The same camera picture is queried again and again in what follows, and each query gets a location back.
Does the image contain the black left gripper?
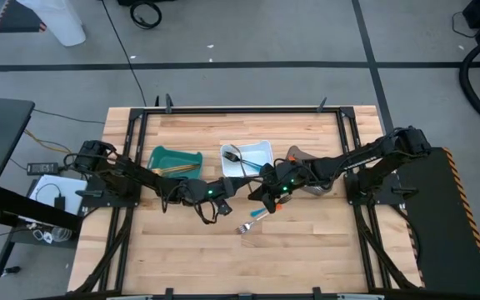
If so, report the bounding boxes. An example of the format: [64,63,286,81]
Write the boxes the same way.
[204,177,253,217]

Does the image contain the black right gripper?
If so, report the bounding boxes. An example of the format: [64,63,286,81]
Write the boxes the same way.
[247,162,306,214]

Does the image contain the white plastic bin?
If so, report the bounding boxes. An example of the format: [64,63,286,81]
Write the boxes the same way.
[219,139,275,178]

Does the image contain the grey translucent plastic bin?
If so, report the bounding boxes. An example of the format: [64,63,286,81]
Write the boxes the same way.
[282,144,340,197]

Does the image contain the teal plastic bin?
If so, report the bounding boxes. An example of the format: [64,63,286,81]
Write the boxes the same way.
[146,144,204,188]

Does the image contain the large hazard-striped black platform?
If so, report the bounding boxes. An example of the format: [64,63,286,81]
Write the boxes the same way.
[392,145,480,296]

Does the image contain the black power adapter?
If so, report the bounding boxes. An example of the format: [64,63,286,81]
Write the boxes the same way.
[26,162,61,177]

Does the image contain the small hazard-striped black mat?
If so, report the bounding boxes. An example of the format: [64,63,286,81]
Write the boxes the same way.
[0,0,48,34]

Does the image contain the black left wrist camera cable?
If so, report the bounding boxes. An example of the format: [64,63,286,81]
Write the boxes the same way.
[162,187,221,226]

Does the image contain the black metal table frame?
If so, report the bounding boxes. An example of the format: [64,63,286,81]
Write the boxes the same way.
[69,106,423,300]

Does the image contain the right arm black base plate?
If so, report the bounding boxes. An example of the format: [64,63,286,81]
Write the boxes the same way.
[345,171,419,206]

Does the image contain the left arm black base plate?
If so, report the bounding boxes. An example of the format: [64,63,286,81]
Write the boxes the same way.
[75,175,142,208]

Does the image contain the coiled black cable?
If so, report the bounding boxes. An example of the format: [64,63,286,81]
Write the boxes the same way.
[129,0,163,31]

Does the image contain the thin black floor cable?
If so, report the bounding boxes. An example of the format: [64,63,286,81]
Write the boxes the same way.
[31,108,106,125]

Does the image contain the long black floor cable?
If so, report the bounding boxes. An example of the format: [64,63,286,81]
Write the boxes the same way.
[100,0,148,108]

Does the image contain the white cable bundle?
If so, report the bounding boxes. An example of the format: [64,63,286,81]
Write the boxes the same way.
[30,222,54,246]

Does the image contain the yellow floor cable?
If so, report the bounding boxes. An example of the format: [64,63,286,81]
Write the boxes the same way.
[22,127,69,154]

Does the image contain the white wrapped post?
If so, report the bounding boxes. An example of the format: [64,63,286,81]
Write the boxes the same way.
[16,0,87,48]

